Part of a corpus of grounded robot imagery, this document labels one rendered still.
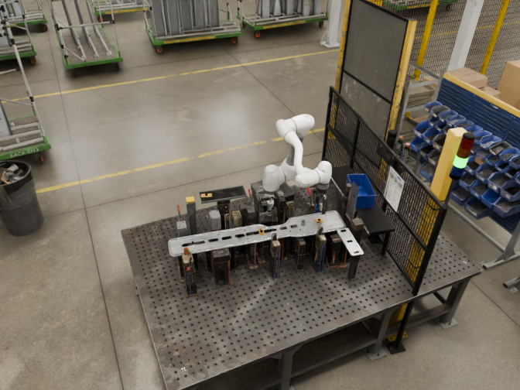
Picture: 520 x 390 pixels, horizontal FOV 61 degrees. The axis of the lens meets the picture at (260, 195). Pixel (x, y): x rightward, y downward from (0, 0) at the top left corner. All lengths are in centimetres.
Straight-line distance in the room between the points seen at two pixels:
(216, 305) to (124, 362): 105
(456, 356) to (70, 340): 326
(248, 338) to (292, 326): 32
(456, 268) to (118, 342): 286
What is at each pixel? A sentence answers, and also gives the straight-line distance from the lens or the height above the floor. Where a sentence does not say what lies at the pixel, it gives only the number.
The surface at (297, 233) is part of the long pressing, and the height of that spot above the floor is 100.
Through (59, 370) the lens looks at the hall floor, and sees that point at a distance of 417.
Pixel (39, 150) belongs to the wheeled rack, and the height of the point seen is 22.
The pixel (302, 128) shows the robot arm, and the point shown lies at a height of 157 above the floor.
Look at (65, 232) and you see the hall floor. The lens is 531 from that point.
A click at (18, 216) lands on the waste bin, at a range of 525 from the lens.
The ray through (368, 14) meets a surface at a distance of 564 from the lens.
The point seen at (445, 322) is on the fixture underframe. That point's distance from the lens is 443.
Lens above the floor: 333
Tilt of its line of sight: 38 degrees down
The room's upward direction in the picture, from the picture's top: 1 degrees clockwise
